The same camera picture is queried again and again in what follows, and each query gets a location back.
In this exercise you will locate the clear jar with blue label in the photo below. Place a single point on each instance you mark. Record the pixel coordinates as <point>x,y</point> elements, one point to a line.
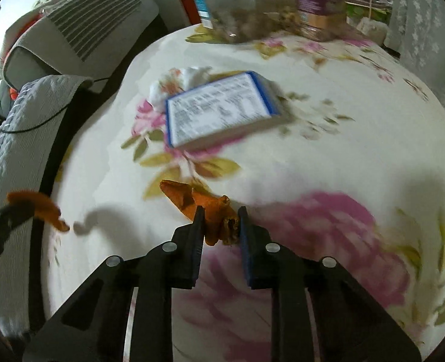
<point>226,7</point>

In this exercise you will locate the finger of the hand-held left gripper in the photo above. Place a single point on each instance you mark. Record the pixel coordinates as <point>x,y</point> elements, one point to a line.
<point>4,220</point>

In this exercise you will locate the crumpled white tissue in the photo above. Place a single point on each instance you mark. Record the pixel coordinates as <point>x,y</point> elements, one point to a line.
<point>192,77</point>

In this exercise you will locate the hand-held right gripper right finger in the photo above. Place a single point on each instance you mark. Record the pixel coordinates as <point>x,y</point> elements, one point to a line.
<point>246,250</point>

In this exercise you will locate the white quilted cushion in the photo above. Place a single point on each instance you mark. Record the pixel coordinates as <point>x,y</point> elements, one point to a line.
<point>19,166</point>

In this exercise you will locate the small white pouch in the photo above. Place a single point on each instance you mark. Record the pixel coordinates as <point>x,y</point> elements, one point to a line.
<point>373,31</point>

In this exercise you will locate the clear jar with purple label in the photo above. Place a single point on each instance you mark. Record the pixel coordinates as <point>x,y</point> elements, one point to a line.
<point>320,3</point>

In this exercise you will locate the orange cloth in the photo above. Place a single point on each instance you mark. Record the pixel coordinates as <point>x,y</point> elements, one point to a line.
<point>9,51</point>

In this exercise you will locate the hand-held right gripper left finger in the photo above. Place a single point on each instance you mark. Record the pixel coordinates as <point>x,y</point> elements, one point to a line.
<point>198,250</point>

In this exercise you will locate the small orange peel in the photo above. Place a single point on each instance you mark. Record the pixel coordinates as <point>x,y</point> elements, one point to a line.
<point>45,207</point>

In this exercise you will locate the blue white printed box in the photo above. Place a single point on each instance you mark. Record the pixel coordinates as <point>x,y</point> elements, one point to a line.
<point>222,109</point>

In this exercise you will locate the white lace curtain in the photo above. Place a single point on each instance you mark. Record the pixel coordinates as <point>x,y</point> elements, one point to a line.
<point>429,45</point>

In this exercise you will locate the large orange peel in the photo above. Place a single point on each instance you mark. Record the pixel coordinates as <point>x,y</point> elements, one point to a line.
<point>184,196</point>

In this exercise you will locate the white air conditioner unit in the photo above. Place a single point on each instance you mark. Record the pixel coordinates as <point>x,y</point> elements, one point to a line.
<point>94,15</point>

